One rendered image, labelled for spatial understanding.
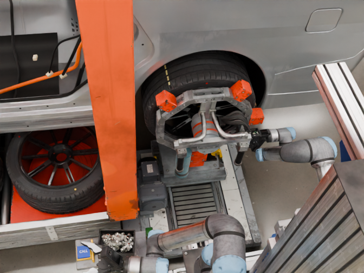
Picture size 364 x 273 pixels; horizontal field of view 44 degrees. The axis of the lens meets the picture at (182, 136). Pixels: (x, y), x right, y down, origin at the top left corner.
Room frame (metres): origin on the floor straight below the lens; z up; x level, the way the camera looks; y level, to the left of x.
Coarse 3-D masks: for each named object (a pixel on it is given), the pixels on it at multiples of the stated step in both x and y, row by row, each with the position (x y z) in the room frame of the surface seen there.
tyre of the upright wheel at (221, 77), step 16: (176, 64) 1.66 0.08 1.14; (192, 64) 1.64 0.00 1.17; (208, 64) 1.66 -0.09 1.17; (224, 64) 1.69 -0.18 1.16; (240, 64) 1.78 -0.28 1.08; (160, 80) 1.59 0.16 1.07; (176, 80) 1.55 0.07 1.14; (192, 80) 1.54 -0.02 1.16; (208, 80) 1.56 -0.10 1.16; (224, 80) 1.59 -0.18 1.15; (144, 96) 1.58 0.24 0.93; (144, 112) 1.50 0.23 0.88
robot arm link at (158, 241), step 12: (216, 216) 0.68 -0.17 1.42; (228, 216) 0.68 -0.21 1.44; (180, 228) 0.68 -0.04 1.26; (192, 228) 0.66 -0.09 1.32; (204, 228) 0.65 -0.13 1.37; (216, 228) 0.63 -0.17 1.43; (228, 228) 0.62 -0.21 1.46; (240, 228) 0.63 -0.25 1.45; (156, 240) 0.65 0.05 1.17; (168, 240) 0.64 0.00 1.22; (180, 240) 0.63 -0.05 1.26; (192, 240) 0.63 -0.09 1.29; (156, 252) 0.61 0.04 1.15
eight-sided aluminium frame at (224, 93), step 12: (180, 96) 1.49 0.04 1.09; (192, 96) 1.47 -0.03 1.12; (204, 96) 1.48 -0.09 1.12; (216, 96) 1.49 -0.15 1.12; (228, 96) 1.51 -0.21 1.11; (180, 108) 1.44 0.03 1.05; (240, 108) 1.53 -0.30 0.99; (156, 120) 1.45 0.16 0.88; (156, 132) 1.44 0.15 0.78; (228, 132) 1.57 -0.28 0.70; (240, 132) 1.54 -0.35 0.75; (168, 144) 1.42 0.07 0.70
